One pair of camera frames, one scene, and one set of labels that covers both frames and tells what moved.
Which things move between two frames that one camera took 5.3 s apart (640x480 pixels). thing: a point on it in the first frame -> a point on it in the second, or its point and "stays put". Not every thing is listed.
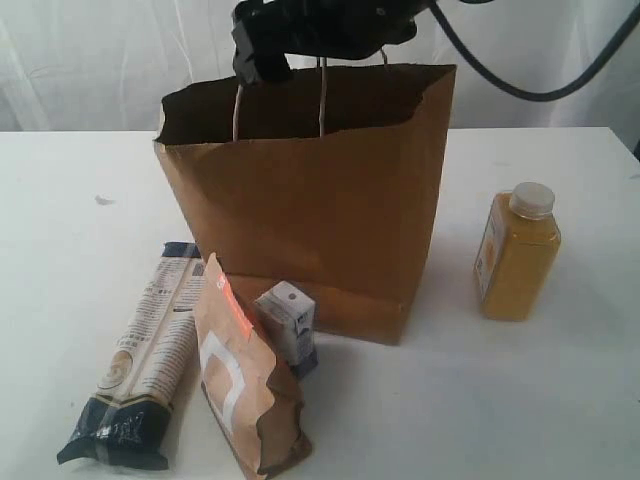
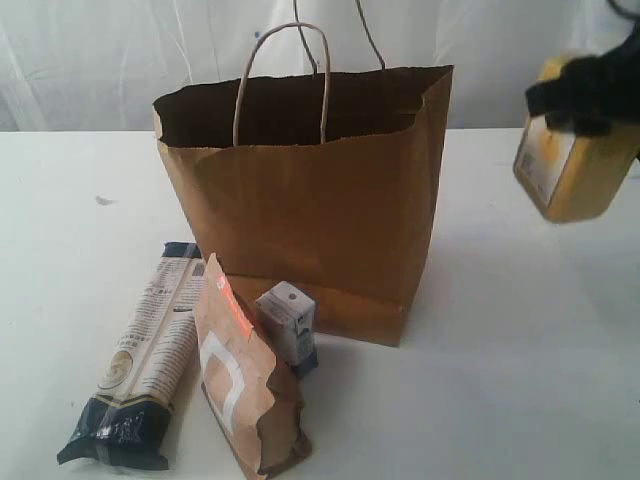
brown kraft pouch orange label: [251, 396] stays put
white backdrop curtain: [70, 66] stays put
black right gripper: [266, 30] -> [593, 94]
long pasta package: [128, 423] stays put
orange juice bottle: [517, 247] -> [573, 176]
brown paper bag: [324, 179] stays put
